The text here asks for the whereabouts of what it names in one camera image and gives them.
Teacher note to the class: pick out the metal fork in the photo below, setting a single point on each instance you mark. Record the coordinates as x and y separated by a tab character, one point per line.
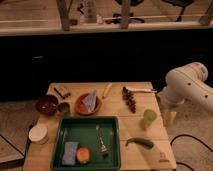
103	148

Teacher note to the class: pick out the small dark cup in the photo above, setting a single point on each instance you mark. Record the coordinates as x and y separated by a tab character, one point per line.
63	108

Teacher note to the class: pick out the orange plate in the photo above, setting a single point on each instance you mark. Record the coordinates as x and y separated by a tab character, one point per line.
81	109

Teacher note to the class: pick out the white paper cup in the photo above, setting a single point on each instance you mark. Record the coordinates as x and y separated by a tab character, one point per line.
39	134

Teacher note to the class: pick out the grey folded cloth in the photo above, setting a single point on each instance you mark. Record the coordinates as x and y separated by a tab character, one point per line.
90	101

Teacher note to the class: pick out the dark brown bowl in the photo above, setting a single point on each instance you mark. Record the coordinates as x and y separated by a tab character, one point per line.
47	105

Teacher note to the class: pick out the white handled utensil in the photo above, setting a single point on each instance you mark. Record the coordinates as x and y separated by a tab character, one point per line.
141	90

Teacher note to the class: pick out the green pepper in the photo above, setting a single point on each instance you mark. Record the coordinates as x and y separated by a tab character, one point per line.
145	142

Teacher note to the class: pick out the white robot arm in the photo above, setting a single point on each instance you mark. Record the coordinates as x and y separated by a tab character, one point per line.
185	83

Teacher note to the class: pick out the brown chocolate bar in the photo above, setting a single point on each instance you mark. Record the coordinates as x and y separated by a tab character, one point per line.
62	91

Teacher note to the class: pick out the orange fruit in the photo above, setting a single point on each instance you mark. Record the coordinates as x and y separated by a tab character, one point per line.
83	155

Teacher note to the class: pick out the green plastic tray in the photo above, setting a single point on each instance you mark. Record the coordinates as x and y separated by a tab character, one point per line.
83	131

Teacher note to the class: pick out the blue sponge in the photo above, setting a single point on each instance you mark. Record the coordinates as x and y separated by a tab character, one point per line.
69	156

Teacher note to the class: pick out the green paper cup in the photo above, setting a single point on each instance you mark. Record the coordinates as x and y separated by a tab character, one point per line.
149	117

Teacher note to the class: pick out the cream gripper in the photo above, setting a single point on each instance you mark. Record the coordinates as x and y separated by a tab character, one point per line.
168	118

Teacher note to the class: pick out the dark grape bunch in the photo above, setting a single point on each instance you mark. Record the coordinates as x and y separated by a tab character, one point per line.
128	97

